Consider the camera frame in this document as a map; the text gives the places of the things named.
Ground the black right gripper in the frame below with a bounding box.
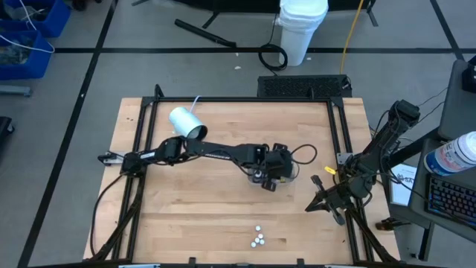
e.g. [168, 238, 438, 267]
[305, 174, 358, 226]

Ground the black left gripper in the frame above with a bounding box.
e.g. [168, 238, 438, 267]
[256, 142, 295, 193]

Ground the grey plastic bin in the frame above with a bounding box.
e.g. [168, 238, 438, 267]
[248, 158, 299, 187]

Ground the brown and black clamp tool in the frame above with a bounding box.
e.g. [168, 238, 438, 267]
[375, 217, 412, 232]

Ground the white paper sheet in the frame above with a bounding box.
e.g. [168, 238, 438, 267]
[388, 162, 418, 207]

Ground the dark grey desk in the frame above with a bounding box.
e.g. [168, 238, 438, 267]
[407, 137, 476, 261]

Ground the white cylindrical spotlight lamp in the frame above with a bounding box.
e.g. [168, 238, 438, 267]
[168, 106, 209, 141]

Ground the black keyboard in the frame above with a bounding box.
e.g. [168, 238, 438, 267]
[425, 173, 476, 229]

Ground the white trash bin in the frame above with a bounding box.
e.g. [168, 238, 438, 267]
[274, 0, 330, 67]

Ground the wipes canister with blue label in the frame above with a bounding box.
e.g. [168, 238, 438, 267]
[423, 130, 476, 177]

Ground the black rod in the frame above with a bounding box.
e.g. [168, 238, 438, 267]
[173, 18, 238, 48]

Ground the grey side table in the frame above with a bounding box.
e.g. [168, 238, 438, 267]
[438, 58, 476, 141]

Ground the black box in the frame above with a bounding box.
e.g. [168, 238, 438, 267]
[462, 54, 476, 94]

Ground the blue storage bin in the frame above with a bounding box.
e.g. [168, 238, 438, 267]
[0, 0, 71, 38]
[0, 30, 56, 81]

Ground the grey metal bar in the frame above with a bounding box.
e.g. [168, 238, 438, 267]
[0, 84, 33, 98]

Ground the black rounded object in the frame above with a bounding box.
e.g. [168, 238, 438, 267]
[0, 115, 16, 148]

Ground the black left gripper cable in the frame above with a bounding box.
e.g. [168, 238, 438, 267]
[289, 144, 318, 165]

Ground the black aluminium table frame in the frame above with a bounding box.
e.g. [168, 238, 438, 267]
[83, 83, 401, 268]

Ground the black coiled cable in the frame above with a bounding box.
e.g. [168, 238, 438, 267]
[258, 13, 289, 71]

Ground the yellow hanging cable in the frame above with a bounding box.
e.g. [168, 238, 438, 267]
[339, 0, 365, 74]

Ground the black left arm base cable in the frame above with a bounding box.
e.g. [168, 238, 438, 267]
[90, 173, 126, 258]

